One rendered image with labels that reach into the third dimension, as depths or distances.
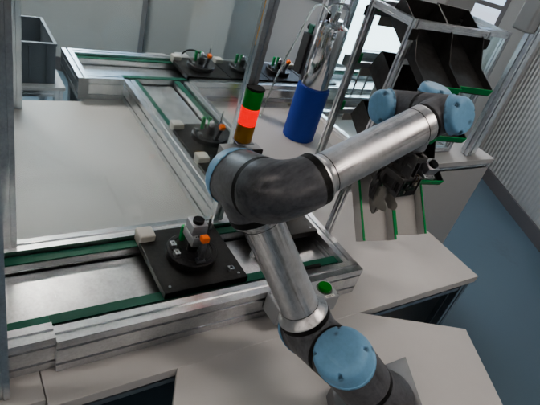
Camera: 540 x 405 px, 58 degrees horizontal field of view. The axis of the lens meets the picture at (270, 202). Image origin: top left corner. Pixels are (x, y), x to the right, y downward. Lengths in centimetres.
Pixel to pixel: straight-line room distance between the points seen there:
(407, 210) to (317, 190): 100
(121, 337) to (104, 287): 17
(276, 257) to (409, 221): 88
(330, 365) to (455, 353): 68
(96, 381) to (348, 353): 57
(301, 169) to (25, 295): 78
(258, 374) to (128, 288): 40
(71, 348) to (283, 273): 50
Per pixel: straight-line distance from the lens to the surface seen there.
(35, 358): 120
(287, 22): 447
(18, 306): 129
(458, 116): 98
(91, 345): 120
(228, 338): 133
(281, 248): 96
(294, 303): 104
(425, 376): 150
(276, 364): 132
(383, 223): 168
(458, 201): 323
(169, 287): 126
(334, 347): 103
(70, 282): 133
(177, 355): 127
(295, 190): 78
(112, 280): 134
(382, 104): 107
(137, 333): 122
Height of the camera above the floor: 186
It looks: 32 degrees down
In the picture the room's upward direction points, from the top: 18 degrees clockwise
